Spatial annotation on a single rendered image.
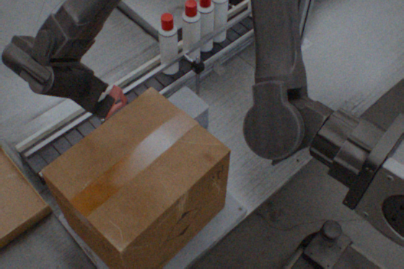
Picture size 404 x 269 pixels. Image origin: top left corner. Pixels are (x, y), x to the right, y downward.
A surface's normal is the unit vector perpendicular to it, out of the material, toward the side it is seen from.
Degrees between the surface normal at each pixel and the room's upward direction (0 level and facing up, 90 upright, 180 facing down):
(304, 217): 0
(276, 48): 44
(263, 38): 52
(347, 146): 39
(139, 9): 0
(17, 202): 0
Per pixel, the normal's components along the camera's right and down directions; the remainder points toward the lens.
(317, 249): 0.01, -0.58
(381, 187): -0.65, 0.62
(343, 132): -0.14, -0.42
